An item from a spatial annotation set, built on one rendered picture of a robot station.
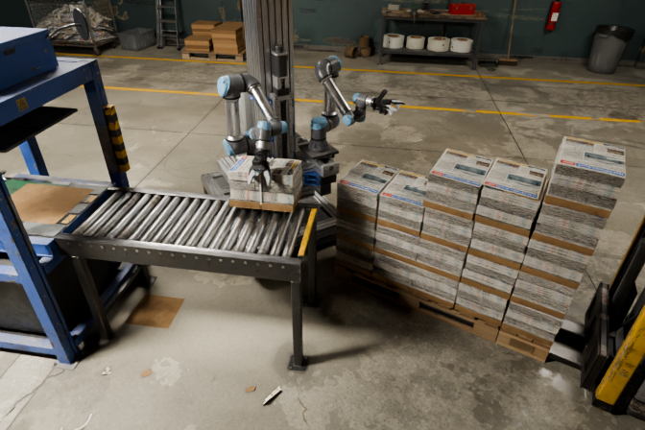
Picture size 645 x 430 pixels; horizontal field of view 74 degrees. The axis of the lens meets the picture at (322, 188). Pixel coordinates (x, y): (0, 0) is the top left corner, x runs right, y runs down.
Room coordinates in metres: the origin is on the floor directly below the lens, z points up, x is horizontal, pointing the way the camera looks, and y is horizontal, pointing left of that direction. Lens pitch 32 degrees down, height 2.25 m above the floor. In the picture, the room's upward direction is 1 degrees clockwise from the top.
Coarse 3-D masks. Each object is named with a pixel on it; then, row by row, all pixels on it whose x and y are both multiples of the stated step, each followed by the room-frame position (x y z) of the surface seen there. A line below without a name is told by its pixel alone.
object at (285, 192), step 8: (280, 160) 2.32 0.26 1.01; (288, 160) 2.32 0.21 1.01; (296, 160) 2.32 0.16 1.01; (272, 168) 2.18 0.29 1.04; (280, 168) 2.18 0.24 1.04; (288, 168) 2.18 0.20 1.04; (296, 168) 2.19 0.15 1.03; (272, 176) 2.08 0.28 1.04; (280, 176) 2.07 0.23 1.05; (288, 176) 2.07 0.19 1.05; (296, 176) 2.16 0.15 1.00; (272, 184) 2.07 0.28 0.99; (280, 184) 2.06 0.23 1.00; (288, 184) 2.06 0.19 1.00; (296, 184) 2.13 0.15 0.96; (272, 192) 2.06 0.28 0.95; (280, 192) 2.06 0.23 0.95; (288, 192) 2.05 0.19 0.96; (296, 192) 2.12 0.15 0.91; (272, 200) 2.06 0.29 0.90; (280, 200) 2.06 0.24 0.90; (288, 200) 2.05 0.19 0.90
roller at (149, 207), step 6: (156, 198) 2.22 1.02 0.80; (150, 204) 2.14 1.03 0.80; (156, 204) 2.18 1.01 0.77; (144, 210) 2.08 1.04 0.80; (150, 210) 2.10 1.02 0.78; (138, 216) 2.02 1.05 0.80; (144, 216) 2.04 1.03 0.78; (132, 222) 1.96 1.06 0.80; (138, 222) 1.98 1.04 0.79; (126, 228) 1.90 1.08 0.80; (132, 228) 1.91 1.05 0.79; (120, 234) 1.85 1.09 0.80; (126, 234) 1.86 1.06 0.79
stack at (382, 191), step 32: (352, 192) 2.33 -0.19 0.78; (384, 192) 2.27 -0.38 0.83; (416, 192) 2.27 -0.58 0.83; (352, 224) 2.33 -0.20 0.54; (416, 224) 2.12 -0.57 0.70; (448, 224) 2.03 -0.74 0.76; (480, 224) 1.95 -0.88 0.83; (352, 256) 2.33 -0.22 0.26; (384, 256) 2.20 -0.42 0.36; (416, 256) 2.11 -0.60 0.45; (448, 256) 2.00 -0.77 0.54; (512, 256) 1.85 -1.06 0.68; (416, 288) 2.09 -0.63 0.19; (448, 288) 1.99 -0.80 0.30; (512, 288) 1.83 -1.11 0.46; (448, 320) 1.98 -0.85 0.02; (480, 320) 1.90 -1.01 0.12
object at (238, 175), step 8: (240, 160) 2.29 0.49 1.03; (248, 160) 2.29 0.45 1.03; (232, 168) 2.16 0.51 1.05; (240, 168) 2.16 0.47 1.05; (248, 168) 2.16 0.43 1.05; (232, 176) 2.11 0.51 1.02; (240, 176) 2.10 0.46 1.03; (248, 176) 2.09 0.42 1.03; (232, 184) 2.10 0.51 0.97; (240, 184) 2.10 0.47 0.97; (248, 184) 2.09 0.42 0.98; (232, 192) 2.09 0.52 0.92; (240, 192) 2.09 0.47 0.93; (248, 192) 2.09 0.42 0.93; (232, 200) 2.09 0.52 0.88; (240, 200) 2.08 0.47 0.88; (248, 200) 2.07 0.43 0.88
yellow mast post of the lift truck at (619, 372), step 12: (636, 324) 1.40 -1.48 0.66; (636, 336) 1.38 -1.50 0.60; (624, 348) 1.39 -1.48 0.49; (636, 348) 1.37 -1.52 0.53; (624, 360) 1.38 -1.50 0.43; (636, 360) 1.36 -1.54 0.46; (612, 372) 1.39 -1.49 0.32; (624, 372) 1.37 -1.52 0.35; (600, 384) 1.42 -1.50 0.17; (612, 384) 1.38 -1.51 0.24; (624, 384) 1.36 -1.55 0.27; (600, 396) 1.38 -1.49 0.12; (612, 396) 1.36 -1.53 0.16
